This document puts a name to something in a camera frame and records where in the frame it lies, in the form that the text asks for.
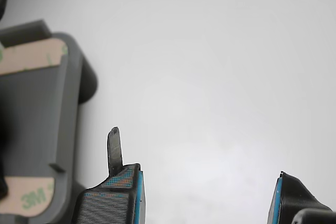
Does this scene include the blue-padded gripper finger with blade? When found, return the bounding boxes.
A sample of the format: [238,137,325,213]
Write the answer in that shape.
[74,126,146,224]

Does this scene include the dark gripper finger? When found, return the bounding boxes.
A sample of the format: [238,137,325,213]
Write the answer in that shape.
[0,82,9,201]

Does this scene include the blue-padded gripper finger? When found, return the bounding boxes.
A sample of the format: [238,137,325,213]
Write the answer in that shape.
[267,170,336,224]

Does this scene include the tan 3M tape liner strip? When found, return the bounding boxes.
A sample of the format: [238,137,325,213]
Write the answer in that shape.
[4,176,55,219]
[0,37,69,76]

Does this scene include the grey 3D printed fixture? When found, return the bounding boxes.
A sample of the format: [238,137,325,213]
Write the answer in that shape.
[0,19,98,224]

